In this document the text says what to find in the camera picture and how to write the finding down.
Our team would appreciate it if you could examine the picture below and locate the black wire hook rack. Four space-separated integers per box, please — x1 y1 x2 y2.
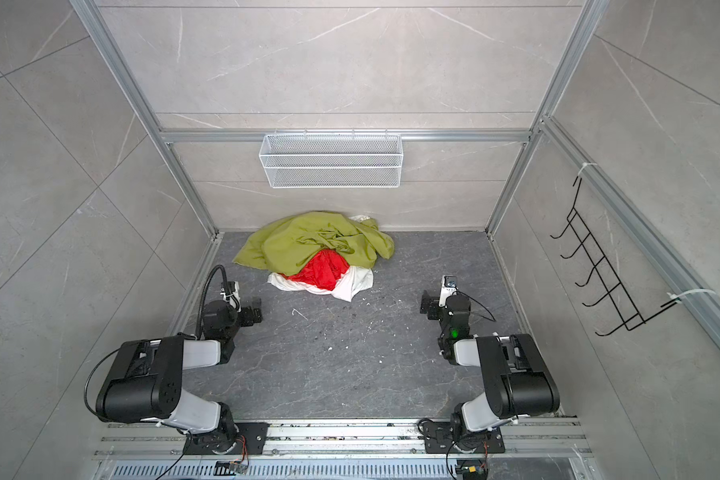
549 177 681 338

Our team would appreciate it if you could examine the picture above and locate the green cloth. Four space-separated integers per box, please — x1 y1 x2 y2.
234 211 395 276

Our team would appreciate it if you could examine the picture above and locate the red cloth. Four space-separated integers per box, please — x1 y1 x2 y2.
286 249 350 291

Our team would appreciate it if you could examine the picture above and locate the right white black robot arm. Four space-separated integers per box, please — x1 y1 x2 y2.
420 289 560 450

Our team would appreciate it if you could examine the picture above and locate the white wire mesh basket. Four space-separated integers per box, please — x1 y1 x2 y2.
259 133 404 189

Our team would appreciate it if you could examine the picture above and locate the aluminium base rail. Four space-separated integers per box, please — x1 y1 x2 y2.
82 417 602 479

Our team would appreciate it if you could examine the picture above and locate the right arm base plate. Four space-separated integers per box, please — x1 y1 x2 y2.
416 418 506 454

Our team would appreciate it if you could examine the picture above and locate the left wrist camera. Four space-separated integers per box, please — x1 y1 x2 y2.
221 281 241 311

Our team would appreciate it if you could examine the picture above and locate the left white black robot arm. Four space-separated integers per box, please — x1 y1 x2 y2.
95 298 269 456

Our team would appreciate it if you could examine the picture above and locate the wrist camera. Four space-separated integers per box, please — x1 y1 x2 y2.
438 275 458 307
221 281 241 311

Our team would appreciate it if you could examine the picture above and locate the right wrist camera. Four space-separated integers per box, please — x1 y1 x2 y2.
438 275 458 307

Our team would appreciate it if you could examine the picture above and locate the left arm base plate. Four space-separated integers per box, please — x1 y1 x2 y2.
182 422 270 456

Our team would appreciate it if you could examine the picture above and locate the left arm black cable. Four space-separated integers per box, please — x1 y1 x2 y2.
194 264 232 340

